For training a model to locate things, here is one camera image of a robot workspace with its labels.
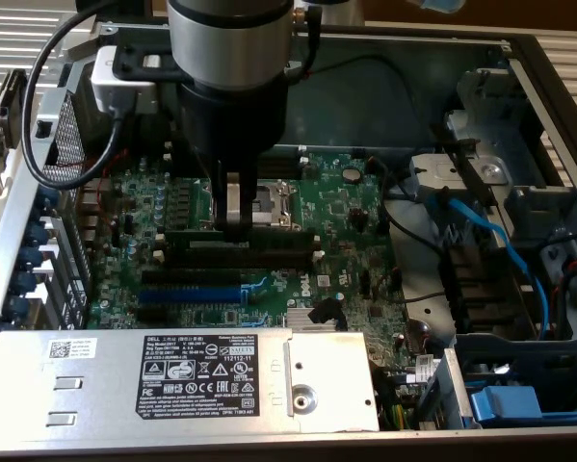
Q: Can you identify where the silver chipset heatsink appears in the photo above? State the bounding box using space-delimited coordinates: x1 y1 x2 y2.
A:
286 307 350 333

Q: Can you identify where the blue expansion slot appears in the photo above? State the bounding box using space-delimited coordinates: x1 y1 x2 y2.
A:
137 284 244 304

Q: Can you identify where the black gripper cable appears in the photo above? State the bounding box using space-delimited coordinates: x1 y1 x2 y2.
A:
282 3 324 81

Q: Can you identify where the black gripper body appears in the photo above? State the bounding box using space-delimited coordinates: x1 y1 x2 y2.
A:
177 76 290 167

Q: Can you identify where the black disk bay rail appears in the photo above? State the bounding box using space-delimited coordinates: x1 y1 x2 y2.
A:
432 123 499 211

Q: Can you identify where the silver power supply with label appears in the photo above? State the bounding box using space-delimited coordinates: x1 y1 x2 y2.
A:
0 329 381 434

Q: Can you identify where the graphics card with metal bracket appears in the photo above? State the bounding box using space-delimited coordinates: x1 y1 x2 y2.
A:
0 69 32 198

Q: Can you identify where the open grey metal PC case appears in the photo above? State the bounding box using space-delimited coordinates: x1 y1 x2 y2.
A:
0 21 577 456

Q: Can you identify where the metal CPU socket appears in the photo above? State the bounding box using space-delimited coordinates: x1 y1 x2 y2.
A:
199 177 304 232

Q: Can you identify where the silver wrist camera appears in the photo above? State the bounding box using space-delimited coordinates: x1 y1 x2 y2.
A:
91 45 160 116

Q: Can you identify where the black wire with plug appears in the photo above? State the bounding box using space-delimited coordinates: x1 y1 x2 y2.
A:
287 53 438 145

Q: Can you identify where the blue slot retention clip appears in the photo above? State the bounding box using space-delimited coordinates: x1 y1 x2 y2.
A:
30 218 58 246
17 244 46 270
13 269 41 297
6 295 32 321
35 185 61 211

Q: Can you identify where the grey metal disk bay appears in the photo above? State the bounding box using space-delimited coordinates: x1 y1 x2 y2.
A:
407 66 577 338

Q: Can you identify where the short black expansion slot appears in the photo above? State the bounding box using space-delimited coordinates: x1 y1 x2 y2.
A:
136 306 170 324

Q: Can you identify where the thin red wire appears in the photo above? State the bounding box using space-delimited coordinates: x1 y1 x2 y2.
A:
59 147 131 230

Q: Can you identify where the black wire connector on motherboard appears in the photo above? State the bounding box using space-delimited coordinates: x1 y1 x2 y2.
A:
306 296 343 324

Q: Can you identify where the long black expansion slot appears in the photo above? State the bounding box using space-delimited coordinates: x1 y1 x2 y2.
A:
141 269 244 286

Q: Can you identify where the blue disk wire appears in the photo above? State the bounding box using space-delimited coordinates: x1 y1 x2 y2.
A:
425 194 552 338

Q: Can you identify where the blue plastic drive latch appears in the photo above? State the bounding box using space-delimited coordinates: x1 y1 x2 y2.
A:
468 384 577 429

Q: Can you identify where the black camera cable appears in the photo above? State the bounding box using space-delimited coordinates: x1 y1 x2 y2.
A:
20 0 125 189

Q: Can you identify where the green Dell motherboard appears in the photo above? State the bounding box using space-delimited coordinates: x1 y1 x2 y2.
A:
78 151 446 391

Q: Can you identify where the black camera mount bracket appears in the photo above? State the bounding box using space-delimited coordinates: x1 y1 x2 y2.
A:
112 29 183 82

